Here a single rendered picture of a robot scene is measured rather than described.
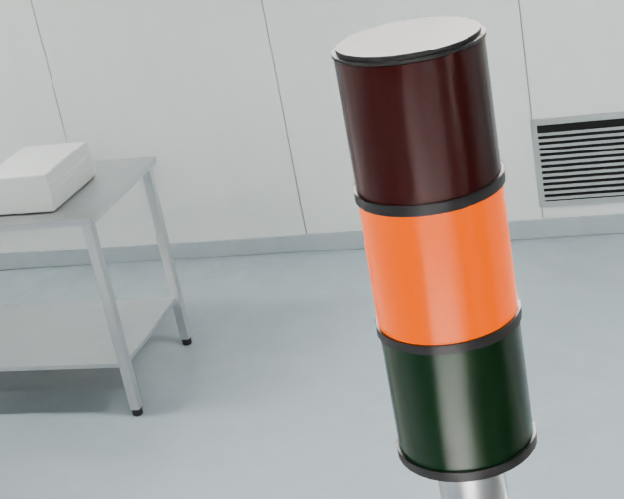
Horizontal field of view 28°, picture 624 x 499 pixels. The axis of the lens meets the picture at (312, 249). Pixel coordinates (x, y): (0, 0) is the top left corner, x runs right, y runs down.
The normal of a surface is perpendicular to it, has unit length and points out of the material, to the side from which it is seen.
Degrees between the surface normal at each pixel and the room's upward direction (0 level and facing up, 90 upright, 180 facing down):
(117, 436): 0
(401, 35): 0
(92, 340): 0
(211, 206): 90
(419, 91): 90
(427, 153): 90
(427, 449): 90
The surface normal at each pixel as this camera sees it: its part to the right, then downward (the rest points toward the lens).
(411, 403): -0.71, 0.38
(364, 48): -0.17, -0.91
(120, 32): -0.25, 0.41
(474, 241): 0.44, 0.27
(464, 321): 0.14, 0.36
